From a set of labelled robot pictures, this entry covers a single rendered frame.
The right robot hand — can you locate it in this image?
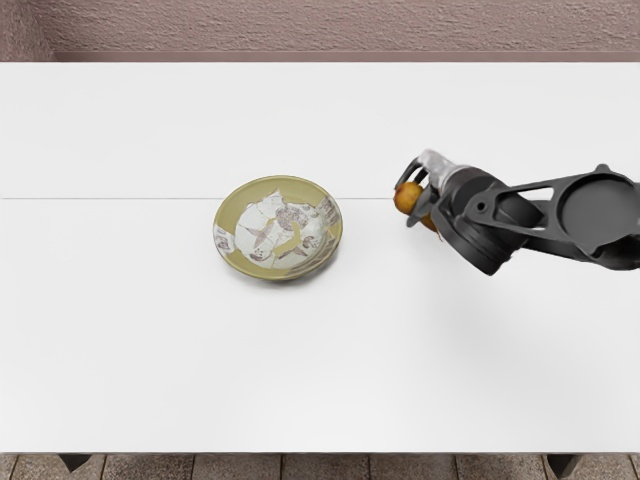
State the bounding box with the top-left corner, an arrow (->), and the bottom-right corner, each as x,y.
393,148 -> 470,228

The yellow-brown fruit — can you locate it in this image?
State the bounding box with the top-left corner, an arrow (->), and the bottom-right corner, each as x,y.
393,181 -> 441,234

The olive patterned plate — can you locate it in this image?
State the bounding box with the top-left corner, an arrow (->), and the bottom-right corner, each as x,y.
212,174 -> 345,285

